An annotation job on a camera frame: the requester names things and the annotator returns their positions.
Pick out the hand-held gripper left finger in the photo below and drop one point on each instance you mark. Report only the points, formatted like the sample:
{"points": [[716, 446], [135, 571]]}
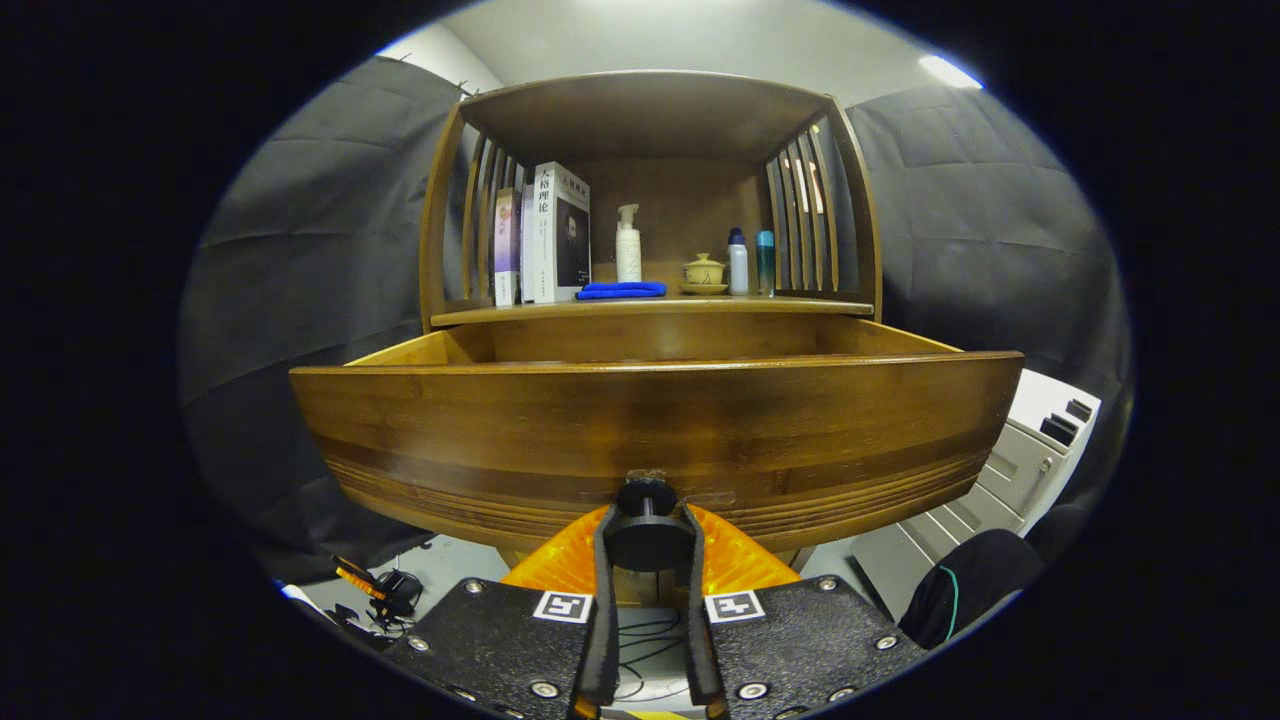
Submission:
{"points": [[606, 620]]}

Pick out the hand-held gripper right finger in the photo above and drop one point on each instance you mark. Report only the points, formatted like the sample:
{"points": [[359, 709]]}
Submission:
{"points": [[697, 620]]}

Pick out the black drawer knob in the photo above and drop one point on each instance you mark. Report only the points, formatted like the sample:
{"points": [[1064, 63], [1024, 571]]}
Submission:
{"points": [[650, 545]]}

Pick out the brown wooden drawer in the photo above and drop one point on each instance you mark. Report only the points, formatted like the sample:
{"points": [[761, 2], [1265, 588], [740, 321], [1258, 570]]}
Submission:
{"points": [[600, 430]]}

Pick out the brown wooden countertop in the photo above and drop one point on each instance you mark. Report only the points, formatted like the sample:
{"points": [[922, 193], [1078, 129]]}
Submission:
{"points": [[700, 305]]}

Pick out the white drawer unit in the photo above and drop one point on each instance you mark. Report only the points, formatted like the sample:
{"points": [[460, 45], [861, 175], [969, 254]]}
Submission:
{"points": [[1020, 460]]}

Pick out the brown wooden cabinet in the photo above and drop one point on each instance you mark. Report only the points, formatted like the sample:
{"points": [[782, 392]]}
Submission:
{"points": [[650, 120]]}

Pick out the black floor device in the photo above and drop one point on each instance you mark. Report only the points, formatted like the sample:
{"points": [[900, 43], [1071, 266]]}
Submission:
{"points": [[400, 592]]}

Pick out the orange black tool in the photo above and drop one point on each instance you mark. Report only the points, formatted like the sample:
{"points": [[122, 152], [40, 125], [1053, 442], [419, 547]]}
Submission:
{"points": [[355, 578]]}

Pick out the person's dark clothing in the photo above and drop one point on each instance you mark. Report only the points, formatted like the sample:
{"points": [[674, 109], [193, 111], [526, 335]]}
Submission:
{"points": [[970, 590]]}

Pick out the blue folded cloth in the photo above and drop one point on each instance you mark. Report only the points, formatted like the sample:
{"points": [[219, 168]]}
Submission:
{"points": [[620, 290]]}

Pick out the beige saucer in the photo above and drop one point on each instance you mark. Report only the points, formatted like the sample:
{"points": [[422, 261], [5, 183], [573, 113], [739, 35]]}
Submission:
{"points": [[704, 289]]}

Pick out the beige lidded tea bowl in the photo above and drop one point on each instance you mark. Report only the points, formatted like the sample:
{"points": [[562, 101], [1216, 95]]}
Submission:
{"points": [[704, 272]]}

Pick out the white bottle blue cap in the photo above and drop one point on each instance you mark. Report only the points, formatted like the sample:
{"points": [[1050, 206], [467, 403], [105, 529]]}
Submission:
{"points": [[738, 265]]}

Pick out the white pump bottle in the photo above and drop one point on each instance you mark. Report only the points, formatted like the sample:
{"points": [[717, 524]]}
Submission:
{"points": [[628, 260]]}

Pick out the teal clear bottle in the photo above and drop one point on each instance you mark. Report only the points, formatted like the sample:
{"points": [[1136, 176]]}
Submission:
{"points": [[765, 265]]}

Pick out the thin white book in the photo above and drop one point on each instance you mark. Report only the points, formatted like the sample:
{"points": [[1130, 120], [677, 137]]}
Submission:
{"points": [[526, 250]]}

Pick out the white portrait book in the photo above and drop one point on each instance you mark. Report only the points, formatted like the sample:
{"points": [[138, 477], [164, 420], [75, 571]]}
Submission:
{"points": [[560, 240]]}

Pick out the purple book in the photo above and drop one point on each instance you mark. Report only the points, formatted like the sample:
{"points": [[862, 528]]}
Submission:
{"points": [[506, 250]]}

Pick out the strip ceiling light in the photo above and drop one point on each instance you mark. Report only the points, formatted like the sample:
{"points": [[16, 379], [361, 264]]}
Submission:
{"points": [[950, 72]]}

